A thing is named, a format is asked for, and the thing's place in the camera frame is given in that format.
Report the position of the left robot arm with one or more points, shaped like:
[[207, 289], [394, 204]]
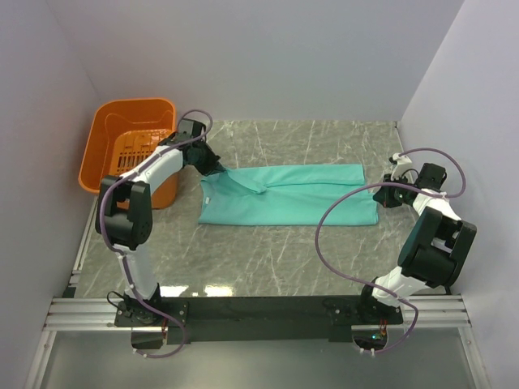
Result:
[[124, 214]]

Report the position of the teal t shirt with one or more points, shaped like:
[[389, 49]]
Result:
[[283, 195]]

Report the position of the aluminium rail frame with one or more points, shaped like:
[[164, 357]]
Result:
[[81, 348]]

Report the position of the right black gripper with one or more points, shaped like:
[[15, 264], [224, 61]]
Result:
[[384, 194]]

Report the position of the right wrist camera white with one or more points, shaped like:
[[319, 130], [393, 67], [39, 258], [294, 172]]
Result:
[[400, 165]]

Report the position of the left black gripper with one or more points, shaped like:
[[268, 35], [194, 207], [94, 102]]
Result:
[[213, 165]]

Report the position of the black base beam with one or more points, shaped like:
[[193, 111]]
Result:
[[207, 319]]

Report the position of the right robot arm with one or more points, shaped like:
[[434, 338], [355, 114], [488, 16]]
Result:
[[435, 251]]

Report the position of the orange plastic basket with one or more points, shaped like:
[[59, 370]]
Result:
[[122, 135]]

